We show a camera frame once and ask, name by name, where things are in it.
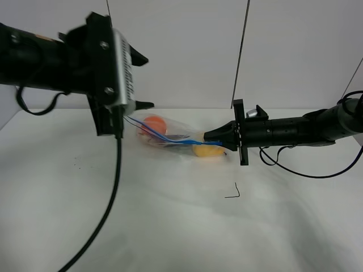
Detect black corner mark on table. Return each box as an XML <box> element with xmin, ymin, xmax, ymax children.
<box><xmin>224</xmin><ymin>182</ymin><xmax>240</xmax><ymax>199</ymax></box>

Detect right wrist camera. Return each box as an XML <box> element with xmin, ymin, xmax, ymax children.
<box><xmin>246</xmin><ymin>105</ymin><xmax>269</xmax><ymax>122</ymax></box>

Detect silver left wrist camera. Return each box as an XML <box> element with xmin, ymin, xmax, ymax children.
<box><xmin>112</xmin><ymin>28</ymin><xmax>136</xmax><ymax>116</ymax></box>

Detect purple eggplant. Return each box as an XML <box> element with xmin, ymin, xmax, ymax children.
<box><xmin>146</xmin><ymin>134</ymin><xmax>192</xmax><ymax>148</ymax></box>

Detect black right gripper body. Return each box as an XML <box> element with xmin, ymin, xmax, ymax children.
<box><xmin>233</xmin><ymin>99</ymin><xmax>272</xmax><ymax>165</ymax></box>

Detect orange fruit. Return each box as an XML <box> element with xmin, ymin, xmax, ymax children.
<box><xmin>143</xmin><ymin>116</ymin><xmax>167</xmax><ymax>135</ymax></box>

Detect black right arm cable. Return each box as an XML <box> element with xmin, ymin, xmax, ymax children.
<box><xmin>259</xmin><ymin>90</ymin><xmax>363</xmax><ymax>179</ymax></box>

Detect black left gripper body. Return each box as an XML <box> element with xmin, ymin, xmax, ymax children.
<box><xmin>59</xmin><ymin>12</ymin><xmax>154</xmax><ymax>138</ymax></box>

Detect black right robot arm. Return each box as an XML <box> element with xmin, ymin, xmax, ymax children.
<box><xmin>204</xmin><ymin>98</ymin><xmax>362</xmax><ymax>165</ymax></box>

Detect clear plastic zip bag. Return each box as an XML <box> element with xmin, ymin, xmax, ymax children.
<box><xmin>124</xmin><ymin>114</ymin><xmax>227</xmax><ymax>158</ymax></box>

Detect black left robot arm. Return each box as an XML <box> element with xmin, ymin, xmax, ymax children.
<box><xmin>1</xmin><ymin>12</ymin><xmax>154</xmax><ymax>138</ymax></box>

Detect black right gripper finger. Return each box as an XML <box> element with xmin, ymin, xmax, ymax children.
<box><xmin>204</xmin><ymin>121</ymin><xmax>235</xmax><ymax>141</ymax></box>
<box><xmin>220</xmin><ymin>140</ymin><xmax>240</xmax><ymax>151</ymax></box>

